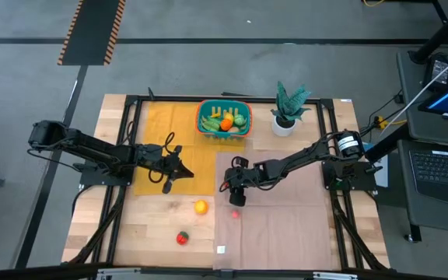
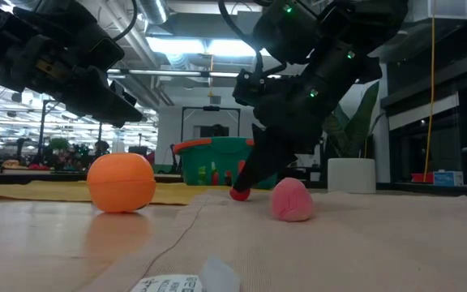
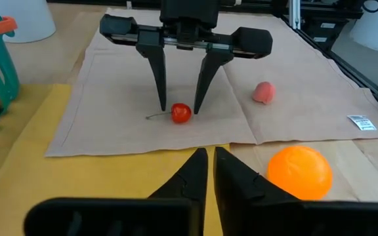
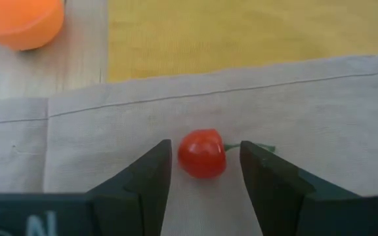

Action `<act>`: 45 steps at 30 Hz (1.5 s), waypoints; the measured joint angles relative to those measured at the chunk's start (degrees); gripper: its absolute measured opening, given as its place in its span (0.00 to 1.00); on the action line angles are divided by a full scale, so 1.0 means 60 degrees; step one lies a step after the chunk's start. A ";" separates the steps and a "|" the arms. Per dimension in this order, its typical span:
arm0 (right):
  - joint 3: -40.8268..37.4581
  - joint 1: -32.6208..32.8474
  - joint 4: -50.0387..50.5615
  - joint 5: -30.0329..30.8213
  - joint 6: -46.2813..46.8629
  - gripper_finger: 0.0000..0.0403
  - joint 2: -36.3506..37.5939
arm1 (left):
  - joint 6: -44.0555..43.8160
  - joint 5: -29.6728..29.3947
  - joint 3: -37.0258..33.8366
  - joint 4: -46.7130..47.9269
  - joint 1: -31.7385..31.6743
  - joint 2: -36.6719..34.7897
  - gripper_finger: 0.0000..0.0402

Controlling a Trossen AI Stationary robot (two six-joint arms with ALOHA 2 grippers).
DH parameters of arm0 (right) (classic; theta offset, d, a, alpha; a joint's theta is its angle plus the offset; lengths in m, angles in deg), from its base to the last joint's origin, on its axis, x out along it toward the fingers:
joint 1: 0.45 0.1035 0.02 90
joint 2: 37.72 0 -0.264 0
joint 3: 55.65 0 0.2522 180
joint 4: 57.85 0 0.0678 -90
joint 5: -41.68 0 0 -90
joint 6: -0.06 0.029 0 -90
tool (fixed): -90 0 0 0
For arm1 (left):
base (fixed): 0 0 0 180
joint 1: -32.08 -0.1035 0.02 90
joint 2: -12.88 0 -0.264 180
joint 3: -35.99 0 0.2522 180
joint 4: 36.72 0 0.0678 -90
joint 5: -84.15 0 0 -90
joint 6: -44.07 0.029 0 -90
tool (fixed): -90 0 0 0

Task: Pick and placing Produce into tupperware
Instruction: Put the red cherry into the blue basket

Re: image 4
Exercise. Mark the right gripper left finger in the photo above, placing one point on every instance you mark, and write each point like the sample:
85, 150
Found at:
126, 209

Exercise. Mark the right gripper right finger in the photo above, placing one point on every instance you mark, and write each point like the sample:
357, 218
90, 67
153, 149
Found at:
284, 203

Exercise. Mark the red toy cherry with stem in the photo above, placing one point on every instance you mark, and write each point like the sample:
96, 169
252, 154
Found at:
202, 154

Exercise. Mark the smooth orange toy fruit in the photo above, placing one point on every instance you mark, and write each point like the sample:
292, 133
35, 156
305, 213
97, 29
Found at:
18, 19

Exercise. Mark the beige cloth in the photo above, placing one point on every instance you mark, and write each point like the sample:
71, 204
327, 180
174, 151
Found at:
143, 114

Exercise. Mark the yellow cloth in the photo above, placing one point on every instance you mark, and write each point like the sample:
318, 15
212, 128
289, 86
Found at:
241, 32

